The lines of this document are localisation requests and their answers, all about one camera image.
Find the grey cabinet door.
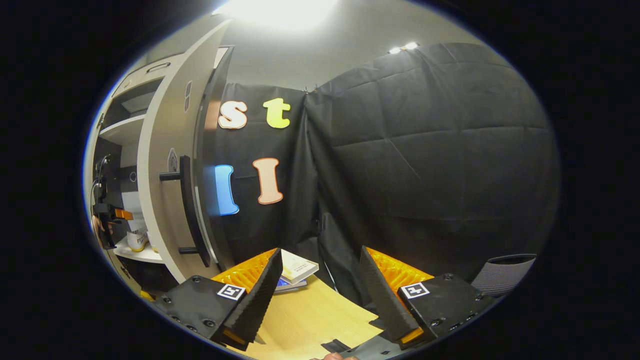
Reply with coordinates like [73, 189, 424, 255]
[137, 20, 232, 283]

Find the grey cabinet drawer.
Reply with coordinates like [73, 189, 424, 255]
[111, 54, 173, 98]

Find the grey shoe cabinet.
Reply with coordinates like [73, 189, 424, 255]
[87, 20, 236, 296]

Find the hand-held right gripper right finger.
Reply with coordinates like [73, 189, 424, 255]
[359, 245, 501, 351]

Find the black backdrop cloth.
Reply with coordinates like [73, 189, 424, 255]
[202, 42, 561, 308]

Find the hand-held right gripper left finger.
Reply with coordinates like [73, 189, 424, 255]
[150, 247, 283, 348]

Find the grey mesh chair back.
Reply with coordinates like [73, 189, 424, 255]
[470, 253, 538, 298]

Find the ceiling light panel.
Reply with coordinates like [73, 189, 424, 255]
[387, 41, 420, 55]
[212, 0, 341, 31]

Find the blue book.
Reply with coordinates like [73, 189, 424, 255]
[274, 277, 308, 294]

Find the black door handle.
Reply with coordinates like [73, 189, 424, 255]
[159, 155, 212, 268]

